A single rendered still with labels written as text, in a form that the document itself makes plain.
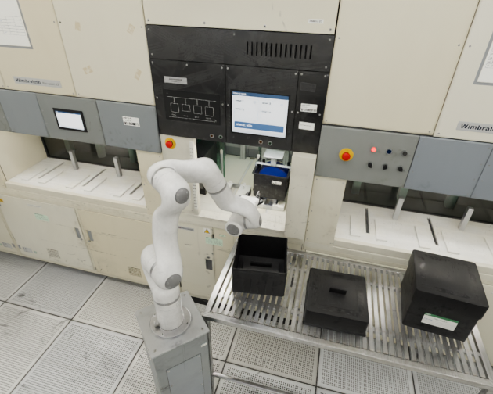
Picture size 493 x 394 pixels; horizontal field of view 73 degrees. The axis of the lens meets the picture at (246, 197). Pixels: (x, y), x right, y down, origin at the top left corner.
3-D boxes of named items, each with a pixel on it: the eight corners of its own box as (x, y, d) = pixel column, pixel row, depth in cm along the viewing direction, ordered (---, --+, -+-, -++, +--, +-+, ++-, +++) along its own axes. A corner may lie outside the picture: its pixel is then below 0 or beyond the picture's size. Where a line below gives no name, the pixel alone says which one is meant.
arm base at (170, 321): (157, 345, 150) (152, 319, 140) (145, 314, 164) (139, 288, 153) (197, 327, 158) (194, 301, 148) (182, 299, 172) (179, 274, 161)
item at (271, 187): (250, 200, 224) (250, 159, 205) (257, 183, 239) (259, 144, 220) (286, 206, 218) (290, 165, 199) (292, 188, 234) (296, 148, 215)
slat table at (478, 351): (208, 394, 206) (201, 315, 164) (235, 314, 254) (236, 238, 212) (437, 461, 179) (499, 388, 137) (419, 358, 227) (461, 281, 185)
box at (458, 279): (401, 325, 161) (416, 289, 147) (399, 282, 184) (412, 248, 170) (467, 344, 153) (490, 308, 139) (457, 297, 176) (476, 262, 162)
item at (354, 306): (302, 324, 160) (305, 306, 153) (307, 279, 185) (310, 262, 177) (365, 337, 155) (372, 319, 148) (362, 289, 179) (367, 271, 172)
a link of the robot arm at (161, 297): (160, 310, 143) (152, 270, 130) (142, 284, 156) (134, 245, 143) (185, 297, 150) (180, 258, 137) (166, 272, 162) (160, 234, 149)
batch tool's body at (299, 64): (178, 304, 261) (138, 26, 154) (218, 230, 338) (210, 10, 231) (290, 331, 243) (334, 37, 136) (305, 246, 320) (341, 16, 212)
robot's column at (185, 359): (170, 435, 187) (150, 358, 145) (154, 390, 207) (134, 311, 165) (215, 409, 199) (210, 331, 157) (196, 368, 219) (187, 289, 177)
